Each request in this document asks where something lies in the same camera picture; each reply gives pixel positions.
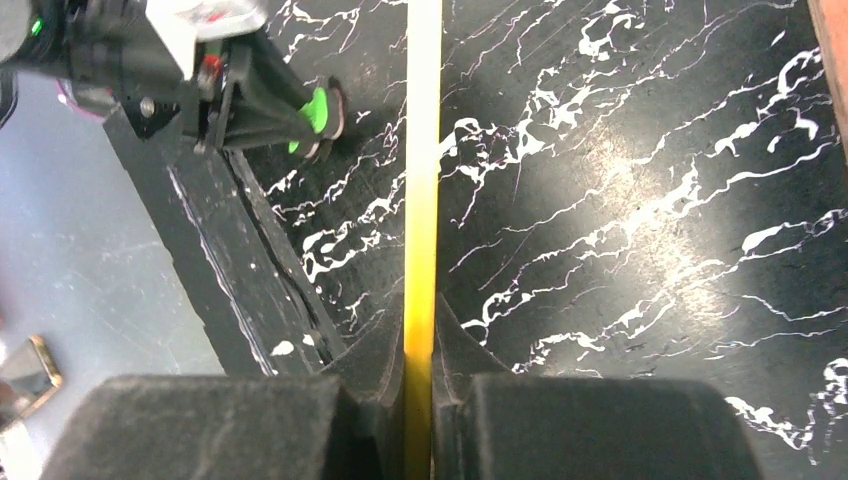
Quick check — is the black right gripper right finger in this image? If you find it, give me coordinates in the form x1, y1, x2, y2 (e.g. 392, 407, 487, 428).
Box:
432, 299, 761, 479

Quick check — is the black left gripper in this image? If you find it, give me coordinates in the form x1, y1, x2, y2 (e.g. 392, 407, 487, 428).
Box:
86, 1, 328, 159

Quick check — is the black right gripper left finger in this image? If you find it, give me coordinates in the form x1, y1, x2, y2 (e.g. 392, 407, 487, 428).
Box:
42, 298, 404, 479

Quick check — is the green black whiteboard eraser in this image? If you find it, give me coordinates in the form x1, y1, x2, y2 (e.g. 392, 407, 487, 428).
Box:
288, 76, 348, 160

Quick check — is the yellow framed whiteboard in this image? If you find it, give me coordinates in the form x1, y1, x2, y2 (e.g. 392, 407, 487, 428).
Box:
403, 0, 442, 479

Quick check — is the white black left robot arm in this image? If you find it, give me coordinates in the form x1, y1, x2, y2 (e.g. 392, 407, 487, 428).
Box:
1, 1, 346, 159

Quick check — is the gold framed smartphone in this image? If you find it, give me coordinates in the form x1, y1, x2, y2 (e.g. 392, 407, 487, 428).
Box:
1, 335, 63, 433

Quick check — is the brown wooden board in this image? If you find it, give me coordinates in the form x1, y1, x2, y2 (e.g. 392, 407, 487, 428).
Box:
807, 0, 848, 152

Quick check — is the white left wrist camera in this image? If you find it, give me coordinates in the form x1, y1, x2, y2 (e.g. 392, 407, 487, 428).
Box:
145, 0, 269, 80

